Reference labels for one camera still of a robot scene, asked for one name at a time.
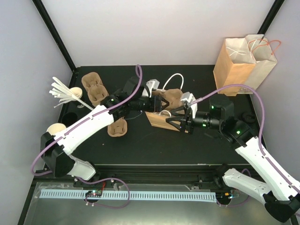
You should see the brown pulp cup carrier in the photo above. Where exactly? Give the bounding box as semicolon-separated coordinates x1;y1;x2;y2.
152;89;183;111

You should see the small brown paper bag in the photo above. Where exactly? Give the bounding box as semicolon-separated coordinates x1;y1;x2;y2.
144;73;189;134

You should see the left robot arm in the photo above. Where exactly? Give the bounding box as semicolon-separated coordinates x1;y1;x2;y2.
41;77;169;187

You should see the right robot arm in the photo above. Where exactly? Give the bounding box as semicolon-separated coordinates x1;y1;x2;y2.
165;94;300;223

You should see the stack of pulp cup carriers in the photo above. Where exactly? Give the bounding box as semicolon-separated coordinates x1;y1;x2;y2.
82;72;109;107

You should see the black cup lids stack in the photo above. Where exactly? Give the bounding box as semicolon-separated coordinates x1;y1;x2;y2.
241;112;256;124

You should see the large brown paper bag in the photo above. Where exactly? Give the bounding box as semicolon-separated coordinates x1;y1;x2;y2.
213;37;256;96

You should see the cup holding straws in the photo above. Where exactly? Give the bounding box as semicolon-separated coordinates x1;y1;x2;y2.
70;87;83;99

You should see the stack of paper cups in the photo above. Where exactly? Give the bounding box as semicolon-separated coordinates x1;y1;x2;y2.
46;123;66;135

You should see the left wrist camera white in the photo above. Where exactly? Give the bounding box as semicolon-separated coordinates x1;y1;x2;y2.
143;79;160;97

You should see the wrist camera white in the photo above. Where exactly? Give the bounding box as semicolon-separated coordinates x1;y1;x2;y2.
143;79;160;97
180;92;198;119

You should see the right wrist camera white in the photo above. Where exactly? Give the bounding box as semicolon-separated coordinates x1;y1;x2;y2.
180;92;198;119

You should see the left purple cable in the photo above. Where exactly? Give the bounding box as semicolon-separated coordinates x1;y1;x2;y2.
30;64;143;176

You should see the light blue cable duct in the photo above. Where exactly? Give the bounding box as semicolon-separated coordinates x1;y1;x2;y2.
39;189;217;203

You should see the white paper bag orange handle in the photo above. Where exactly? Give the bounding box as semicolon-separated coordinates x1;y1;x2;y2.
244;34;281;90

